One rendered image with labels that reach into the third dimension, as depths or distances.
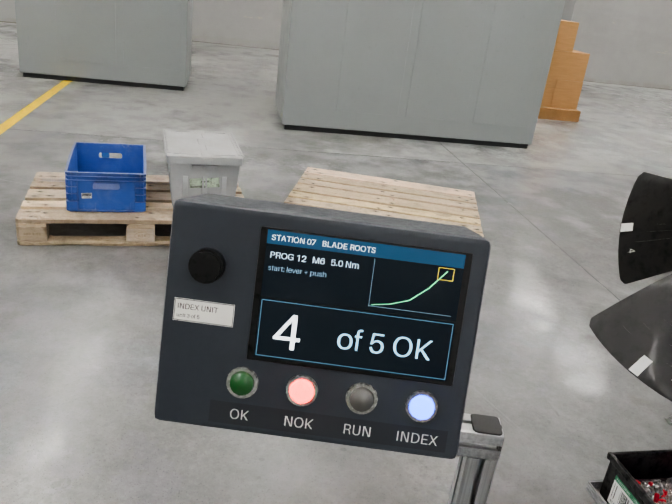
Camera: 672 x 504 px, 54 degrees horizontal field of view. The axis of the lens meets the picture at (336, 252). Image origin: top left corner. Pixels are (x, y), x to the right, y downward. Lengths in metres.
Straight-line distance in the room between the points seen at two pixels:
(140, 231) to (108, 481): 1.75
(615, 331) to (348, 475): 1.23
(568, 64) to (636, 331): 8.31
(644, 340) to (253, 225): 0.74
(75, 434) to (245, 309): 1.81
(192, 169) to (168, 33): 4.42
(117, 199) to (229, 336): 3.12
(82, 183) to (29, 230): 0.35
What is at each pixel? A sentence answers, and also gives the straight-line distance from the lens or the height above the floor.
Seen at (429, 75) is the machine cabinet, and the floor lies 0.65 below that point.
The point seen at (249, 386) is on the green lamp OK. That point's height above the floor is 1.12.
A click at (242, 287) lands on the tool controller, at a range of 0.54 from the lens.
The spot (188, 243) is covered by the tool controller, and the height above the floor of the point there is 1.22.
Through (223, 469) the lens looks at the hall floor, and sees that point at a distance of 2.16.
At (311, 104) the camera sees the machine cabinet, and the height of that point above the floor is 0.27.
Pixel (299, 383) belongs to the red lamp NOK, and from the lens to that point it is 0.55.
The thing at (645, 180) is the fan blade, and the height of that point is 1.13.
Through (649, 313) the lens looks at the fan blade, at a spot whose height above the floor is 1.01.
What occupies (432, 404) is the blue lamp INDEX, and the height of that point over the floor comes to 1.12.
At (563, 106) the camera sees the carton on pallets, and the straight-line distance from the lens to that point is 9.47.
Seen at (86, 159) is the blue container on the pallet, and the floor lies 0.26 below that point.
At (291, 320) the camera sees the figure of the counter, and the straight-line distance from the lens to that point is 0.54.
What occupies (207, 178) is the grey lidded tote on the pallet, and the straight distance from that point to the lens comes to 3.63.
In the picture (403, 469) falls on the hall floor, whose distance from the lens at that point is 2.24.
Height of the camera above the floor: 1.44
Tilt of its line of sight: 23 degrees down
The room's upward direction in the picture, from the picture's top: 7 degrees clockwise
